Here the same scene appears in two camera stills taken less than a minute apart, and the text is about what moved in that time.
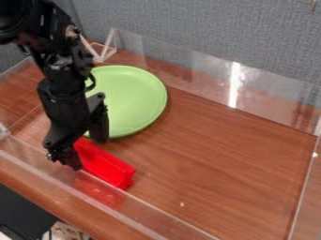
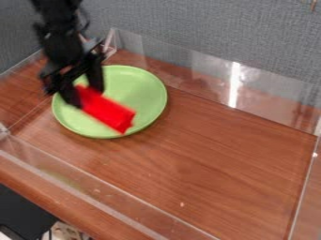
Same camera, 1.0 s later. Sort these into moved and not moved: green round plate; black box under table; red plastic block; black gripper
Moved: black gripper; red plastic block
Not moved: green round plate; black box under table
